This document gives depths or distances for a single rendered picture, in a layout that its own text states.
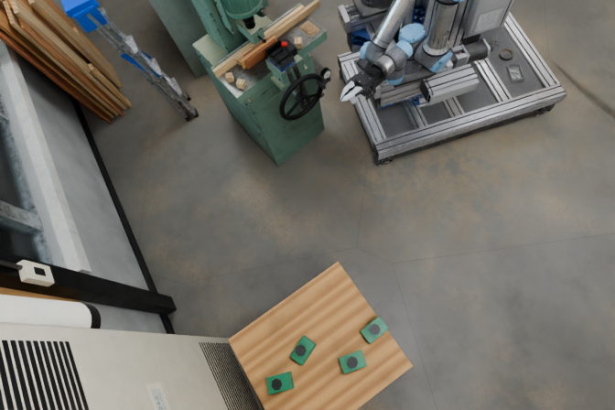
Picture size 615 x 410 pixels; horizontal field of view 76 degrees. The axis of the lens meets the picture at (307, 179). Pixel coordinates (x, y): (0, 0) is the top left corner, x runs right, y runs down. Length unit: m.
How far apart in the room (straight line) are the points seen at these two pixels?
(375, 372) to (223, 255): 1.26
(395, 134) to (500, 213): 0.82
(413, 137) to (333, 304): 1.20
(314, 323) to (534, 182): 1.71
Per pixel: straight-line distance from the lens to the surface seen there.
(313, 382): 2.00
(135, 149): 3.30
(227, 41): 2.32
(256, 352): 2.04
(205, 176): 2.95
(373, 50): 1.78
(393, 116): 2.71
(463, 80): 2.26
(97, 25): 2.54
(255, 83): 2.08
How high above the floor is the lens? 2.51
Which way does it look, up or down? 66 degrees down
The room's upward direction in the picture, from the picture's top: 18 degrees counter-clockwise
